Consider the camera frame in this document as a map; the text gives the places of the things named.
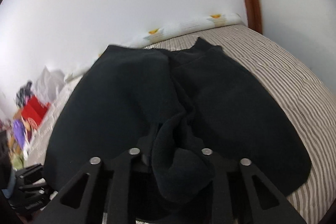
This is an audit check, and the black sweatshirt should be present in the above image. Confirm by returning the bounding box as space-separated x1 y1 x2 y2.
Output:
45 38 311 223

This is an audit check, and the white patterned pillow roll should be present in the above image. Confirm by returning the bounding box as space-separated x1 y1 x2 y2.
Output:
65 12 242 83

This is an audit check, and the striped quilted mattress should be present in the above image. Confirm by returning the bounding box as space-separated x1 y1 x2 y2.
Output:
25 25 335 223

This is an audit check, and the white Miniso plastic bag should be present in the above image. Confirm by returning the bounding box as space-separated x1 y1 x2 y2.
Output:
32 67 65 105

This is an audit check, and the red paper shopping bag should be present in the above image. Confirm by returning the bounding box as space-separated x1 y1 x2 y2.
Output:
21 96 50 129

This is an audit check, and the dark plaid cloth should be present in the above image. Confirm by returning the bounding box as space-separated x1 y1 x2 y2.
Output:
15 80 34 108

